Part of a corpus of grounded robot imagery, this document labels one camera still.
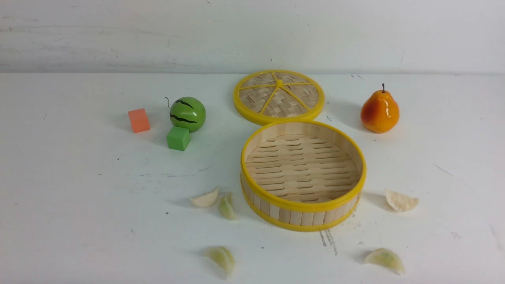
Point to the pale green dumpling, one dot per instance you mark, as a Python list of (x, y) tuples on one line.
[(387, 259), (222, 257), (226, 207)]

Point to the orange foam cube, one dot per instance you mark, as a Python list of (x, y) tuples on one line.
[(139, 120)]

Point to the green foam cube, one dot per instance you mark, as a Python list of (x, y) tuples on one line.
[(178, 138)]

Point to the woven bamboo steamer lid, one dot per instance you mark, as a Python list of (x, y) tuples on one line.
[(272, 96)]

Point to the bamboo steamer tray yellow rim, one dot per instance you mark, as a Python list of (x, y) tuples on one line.
[(303, 176)]

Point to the orange toy pear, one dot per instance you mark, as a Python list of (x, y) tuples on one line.
[(380, 113)]

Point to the green toy watermelon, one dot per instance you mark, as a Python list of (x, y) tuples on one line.
[(187, 112)]

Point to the white dumpling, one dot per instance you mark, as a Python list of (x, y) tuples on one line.
[(400, 202), (207, 199)]

